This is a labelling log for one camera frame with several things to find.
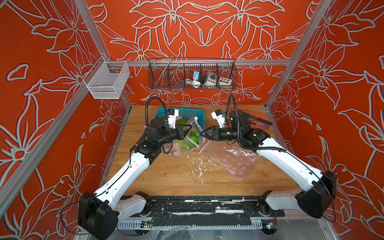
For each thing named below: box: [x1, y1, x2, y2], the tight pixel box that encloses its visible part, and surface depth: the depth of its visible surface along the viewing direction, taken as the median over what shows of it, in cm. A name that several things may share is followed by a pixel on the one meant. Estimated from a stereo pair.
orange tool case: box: [239, 109, 271, 132], surface depth 103 cm
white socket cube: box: [219, 76, 233, 89], surface depth 96 cm
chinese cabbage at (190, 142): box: [176, 130, 199, 151], surface depth 78 cm
